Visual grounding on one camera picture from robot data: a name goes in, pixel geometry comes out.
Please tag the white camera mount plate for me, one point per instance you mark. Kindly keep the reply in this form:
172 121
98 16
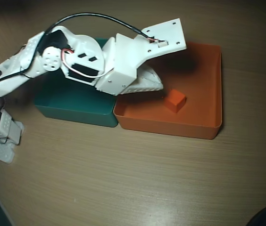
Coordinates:
166 35

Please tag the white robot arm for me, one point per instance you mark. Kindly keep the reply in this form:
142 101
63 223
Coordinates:
10 68

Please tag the orange cube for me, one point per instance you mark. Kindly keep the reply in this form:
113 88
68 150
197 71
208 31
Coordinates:
174 100

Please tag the teal plastic box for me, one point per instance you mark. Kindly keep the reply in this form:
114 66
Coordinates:
76 113

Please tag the orange plastic box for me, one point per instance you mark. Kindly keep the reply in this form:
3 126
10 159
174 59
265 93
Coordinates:
194 70

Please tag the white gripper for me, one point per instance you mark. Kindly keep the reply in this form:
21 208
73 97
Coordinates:
119 78

